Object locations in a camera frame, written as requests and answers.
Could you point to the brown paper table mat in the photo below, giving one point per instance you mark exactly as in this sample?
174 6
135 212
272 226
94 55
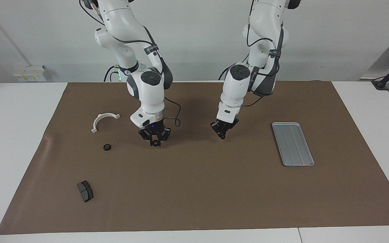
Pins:
194 189

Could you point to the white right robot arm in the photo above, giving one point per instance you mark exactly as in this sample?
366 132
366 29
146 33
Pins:
147 87

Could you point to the silver metal tray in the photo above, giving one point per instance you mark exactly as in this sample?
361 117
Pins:
294 145

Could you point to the dark grey brake pad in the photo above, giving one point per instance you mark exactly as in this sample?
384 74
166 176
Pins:
85 191

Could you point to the white curved plastic bracket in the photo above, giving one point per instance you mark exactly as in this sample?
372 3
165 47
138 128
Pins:
97 120

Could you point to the black bearing gear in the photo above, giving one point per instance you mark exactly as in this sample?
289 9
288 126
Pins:
107 147
155 144

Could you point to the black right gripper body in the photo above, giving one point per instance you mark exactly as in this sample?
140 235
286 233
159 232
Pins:
154 131

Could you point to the white wall socket box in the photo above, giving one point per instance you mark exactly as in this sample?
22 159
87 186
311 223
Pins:
29 72

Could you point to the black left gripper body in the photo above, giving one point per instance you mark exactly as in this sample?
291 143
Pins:
225 125

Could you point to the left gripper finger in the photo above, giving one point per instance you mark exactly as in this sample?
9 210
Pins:
224 134
219 133

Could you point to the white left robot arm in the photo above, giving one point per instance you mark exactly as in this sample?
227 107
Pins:
236 84

